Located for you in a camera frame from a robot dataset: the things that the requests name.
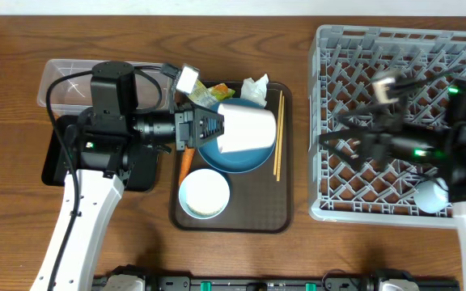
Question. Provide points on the orange carrot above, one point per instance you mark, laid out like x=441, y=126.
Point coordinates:
x=186, y=162

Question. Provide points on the right wooden chopstick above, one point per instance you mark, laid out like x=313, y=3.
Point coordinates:
x=281, y=133

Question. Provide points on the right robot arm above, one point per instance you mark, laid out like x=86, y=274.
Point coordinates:
x=444, y=149

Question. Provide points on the left wooden chopstick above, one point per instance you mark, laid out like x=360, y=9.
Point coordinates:
x=277, y=143

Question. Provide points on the white paper cup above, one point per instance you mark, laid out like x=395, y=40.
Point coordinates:
x=246, y=128

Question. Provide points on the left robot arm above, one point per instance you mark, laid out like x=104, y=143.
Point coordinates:
x=108, y=148

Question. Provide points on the clear plastic bin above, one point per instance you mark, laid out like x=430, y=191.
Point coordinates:
x=73, y=96

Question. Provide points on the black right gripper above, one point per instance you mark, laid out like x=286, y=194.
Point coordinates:
x=381, y=137

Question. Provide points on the yellow green snack wrapper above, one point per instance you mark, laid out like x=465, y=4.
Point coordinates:
x=208, y=96

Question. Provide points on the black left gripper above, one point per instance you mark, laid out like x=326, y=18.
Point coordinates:
x=187, y=131

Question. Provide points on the white napkin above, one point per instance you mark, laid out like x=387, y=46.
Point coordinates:
x=255, y=91

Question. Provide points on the light blue rice bowl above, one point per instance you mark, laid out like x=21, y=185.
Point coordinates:
x=204, y=194

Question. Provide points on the wooden chopstick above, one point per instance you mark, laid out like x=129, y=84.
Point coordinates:
x=277, y=143
x=281, y=133

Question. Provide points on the brown serving tray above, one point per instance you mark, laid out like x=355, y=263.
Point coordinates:
x=259, y=202

